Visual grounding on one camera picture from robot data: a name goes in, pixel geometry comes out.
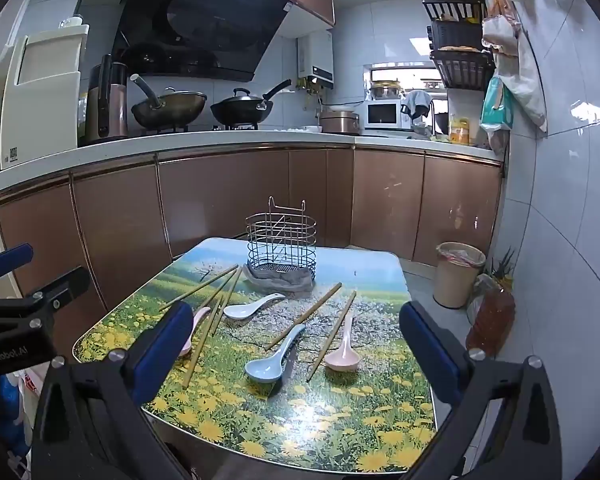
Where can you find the person's left hand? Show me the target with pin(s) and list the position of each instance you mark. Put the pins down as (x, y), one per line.
(11, 405)

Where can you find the yellow bottle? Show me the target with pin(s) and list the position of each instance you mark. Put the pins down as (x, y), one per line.
(460, 132)

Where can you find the steel wok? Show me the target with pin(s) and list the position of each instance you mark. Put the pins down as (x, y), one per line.
(170, 107)

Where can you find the hanging white plastic bags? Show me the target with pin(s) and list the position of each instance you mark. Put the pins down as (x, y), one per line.
(520, 75)

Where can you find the white countertop appliance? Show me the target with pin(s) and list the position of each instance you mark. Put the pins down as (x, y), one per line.
(40, 110)

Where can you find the copper electric kettle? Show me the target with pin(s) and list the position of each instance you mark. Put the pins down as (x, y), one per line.
(112, 110)

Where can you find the grey towel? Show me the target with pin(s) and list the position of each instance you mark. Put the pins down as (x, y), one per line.
(417, 100)

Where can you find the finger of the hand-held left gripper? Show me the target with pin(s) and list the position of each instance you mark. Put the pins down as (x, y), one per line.
(65, 284)
(10, 259)

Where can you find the white microwave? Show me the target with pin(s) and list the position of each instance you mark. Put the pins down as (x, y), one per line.
(382, 114)

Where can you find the steel pot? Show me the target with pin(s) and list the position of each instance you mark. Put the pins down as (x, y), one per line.
(386, 91)

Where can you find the black range hood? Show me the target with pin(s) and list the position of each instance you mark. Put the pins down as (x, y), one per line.
(195, 20)

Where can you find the teal tissue pack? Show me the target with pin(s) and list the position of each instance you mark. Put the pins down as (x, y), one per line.
(495, 107)

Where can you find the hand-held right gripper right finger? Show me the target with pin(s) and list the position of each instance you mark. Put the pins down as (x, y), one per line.
(430, 355)

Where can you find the black wok with lid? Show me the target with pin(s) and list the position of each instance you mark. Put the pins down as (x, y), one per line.
(240, 110)

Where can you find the light blue soup spoon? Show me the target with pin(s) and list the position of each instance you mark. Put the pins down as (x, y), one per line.
(265, 367)

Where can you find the white water heater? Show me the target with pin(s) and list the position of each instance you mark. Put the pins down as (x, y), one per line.
(315, 55)

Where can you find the gas stove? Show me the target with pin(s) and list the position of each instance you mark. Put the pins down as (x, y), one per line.
(240, 127)

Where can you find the black wall rack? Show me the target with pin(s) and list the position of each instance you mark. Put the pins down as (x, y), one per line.
(455, 35)

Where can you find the white kitchen countertop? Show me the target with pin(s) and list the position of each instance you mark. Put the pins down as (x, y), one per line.
(130, 146)

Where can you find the copper rice cooker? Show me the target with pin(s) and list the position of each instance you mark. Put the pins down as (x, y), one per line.
(337, 122)

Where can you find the beige trash bin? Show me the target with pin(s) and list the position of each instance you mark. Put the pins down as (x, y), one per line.
(455, 285)

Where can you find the green spiky leaves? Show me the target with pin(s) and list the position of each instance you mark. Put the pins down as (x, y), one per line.
(502, 267)

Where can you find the pink soup spoon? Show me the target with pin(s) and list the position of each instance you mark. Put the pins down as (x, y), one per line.
(197, 320)
(342, 357)

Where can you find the grey cloth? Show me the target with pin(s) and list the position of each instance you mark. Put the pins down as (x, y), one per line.
(280, 284)

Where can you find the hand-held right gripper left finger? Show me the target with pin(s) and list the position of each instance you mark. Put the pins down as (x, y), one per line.
(162, 340)

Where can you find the white soup spoon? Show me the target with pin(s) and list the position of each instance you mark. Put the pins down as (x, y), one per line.
(237, 311)

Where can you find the bag with orange contents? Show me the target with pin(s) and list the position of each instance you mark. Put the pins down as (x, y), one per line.
(490, 325)

